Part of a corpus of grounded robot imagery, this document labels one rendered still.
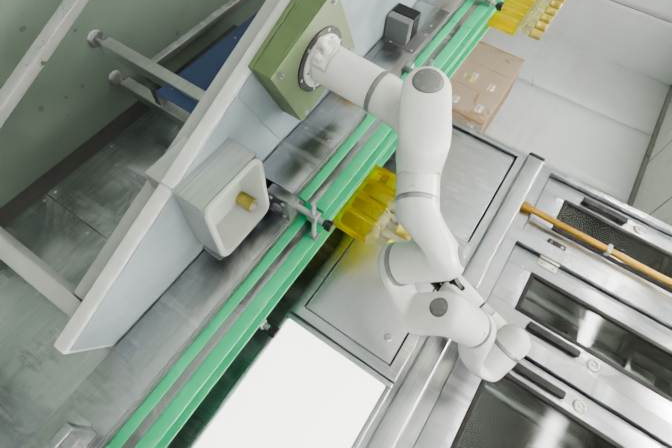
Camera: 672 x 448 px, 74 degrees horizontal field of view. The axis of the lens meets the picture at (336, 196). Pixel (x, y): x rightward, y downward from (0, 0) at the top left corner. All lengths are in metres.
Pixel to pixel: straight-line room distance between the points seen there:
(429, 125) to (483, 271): 0.70
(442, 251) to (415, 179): 0.14
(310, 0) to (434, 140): 0.39
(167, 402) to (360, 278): 0.59
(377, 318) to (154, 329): 0.57
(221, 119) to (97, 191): 0.77
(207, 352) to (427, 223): 0.59
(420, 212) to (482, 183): 0.82
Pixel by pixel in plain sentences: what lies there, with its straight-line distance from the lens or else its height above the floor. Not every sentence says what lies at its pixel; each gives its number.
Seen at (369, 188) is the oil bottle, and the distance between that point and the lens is 1.28.
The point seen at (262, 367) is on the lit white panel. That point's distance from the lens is 1.25.
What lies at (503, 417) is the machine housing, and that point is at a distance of 1.36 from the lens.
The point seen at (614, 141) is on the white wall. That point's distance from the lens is 6.57.
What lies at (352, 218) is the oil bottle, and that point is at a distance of 1.23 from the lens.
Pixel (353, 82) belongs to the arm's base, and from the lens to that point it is 0.96.
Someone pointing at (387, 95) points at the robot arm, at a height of 1.01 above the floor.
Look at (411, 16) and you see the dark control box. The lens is 1.50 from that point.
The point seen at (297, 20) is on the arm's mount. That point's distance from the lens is 0.97.
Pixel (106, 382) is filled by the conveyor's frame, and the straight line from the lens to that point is 1.14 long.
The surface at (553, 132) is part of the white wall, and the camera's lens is 6.27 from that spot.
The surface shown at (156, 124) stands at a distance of 1.75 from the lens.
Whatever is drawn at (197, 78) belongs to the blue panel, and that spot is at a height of 0.39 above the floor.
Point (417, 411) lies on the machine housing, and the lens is 1.28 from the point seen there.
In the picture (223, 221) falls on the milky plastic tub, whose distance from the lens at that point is 1.13.
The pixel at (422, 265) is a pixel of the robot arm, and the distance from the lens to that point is 0.83.
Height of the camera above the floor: 1.27
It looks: 16 degrees down
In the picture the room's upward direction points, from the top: 121 degrees clockwise
